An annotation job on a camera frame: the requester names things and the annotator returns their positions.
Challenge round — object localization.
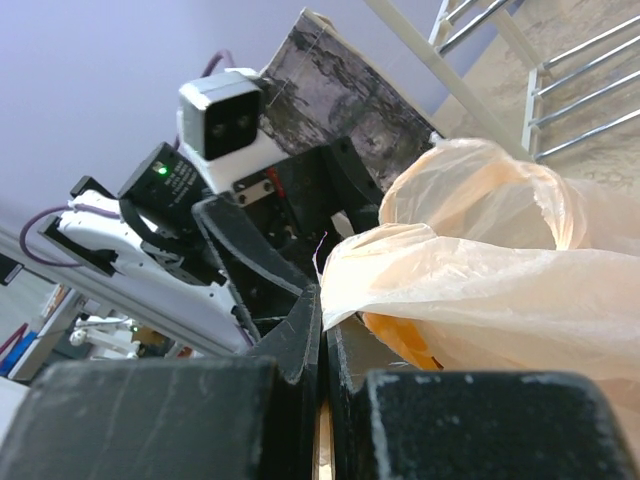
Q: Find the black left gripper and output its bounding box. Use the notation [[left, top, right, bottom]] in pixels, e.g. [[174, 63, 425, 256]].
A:
[[192, 137, 382, 320]]

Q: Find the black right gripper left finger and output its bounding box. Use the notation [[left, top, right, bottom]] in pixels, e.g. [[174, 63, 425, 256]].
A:
[[1, 287, 321, 479]]

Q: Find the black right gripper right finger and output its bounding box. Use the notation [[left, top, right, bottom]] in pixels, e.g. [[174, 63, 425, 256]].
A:
[[326, 317, 639, 479]]

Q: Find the cream canvas tote bag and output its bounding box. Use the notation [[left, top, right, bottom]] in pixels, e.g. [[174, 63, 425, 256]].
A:
[[261, 8, 438, 189]]

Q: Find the translucent orange plastic bag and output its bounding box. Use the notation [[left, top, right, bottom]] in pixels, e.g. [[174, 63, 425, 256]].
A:
[[321, 139, 639, 441]]

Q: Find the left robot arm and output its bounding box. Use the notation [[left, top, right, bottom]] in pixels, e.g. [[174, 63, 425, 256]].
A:
[[39, 137, 382, 342]]

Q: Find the white metal shoe rack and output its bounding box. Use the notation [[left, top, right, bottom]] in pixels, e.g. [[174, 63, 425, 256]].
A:
[[362, 0, 640, 164]]

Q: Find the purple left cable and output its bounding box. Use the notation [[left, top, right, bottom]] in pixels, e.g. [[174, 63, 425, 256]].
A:
[[19, 48, 236, 269]]

